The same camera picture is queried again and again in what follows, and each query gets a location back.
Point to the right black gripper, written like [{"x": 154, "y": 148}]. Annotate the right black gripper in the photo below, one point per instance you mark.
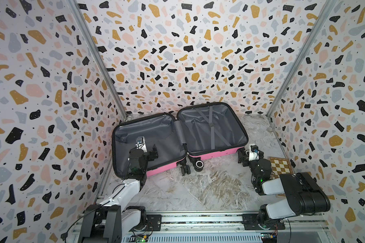
[{"x": 242, "y": 158}]

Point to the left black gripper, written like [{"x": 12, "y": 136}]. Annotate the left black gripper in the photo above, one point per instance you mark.
[{"x": 150, "y": 156}]

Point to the pink hard-shell suitcase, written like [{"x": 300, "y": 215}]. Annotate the pink hard-shell suitcase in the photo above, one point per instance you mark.
[{"x": 203, "y": 131}]

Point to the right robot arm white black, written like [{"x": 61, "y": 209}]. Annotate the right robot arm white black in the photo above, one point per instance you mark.
[{"x": 302, "y": 194}]

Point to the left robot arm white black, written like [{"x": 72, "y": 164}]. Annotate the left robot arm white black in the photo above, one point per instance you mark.
[{"x": 112, "y": 219}]

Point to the wooden chessboard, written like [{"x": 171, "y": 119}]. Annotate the wooden chessboard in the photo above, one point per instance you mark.
[{"x": 280, "y": 166}]

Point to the left green circuit board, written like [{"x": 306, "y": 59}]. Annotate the left green circuit board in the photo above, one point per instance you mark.
[{"x": 138, "y": 239}]

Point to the green circuit board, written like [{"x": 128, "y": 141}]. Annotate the green circuit board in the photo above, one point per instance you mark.
[
  {"x": 138, "y": 239},
  {"x": 269, "y": 237}
]

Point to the right green circuit board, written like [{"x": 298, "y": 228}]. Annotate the right green circuit board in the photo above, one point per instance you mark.
[{"x": 269, "y": 237}]

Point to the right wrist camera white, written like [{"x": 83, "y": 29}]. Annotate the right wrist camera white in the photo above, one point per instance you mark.
[{"x": 253, "y": 152}]

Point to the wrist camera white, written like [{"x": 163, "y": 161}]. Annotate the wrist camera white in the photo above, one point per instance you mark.
[
  {"x": 141, "y": 144},
  {"x": 253, "y": 152}
]

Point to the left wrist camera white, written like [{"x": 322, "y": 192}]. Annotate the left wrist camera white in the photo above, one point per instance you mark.
[{"x": 141, "y": 144}]

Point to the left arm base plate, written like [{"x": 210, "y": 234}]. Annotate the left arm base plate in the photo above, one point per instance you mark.
[{"x": 153, "y": 222}]

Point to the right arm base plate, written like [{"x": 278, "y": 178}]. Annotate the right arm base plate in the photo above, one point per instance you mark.
[{"x": 254, "y": 221}]

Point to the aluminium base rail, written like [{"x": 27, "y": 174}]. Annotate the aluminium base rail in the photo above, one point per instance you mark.
[{"x": 227, "y": 227}]

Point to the left aluminium corner post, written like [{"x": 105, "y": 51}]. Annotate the left aluminium corner post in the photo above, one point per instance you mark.
[{"x": 78, "y": 17}]

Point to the aluminium corner post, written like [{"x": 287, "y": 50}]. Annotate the aluminium corner post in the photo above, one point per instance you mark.
[
  {"x": 323, "y": 16},
  {"x": 78, "y": 17}
]

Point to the right aluminium corner post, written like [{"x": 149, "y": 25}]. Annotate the right aluminium corner post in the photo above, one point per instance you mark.
[{"x": 323, "y": 16}]

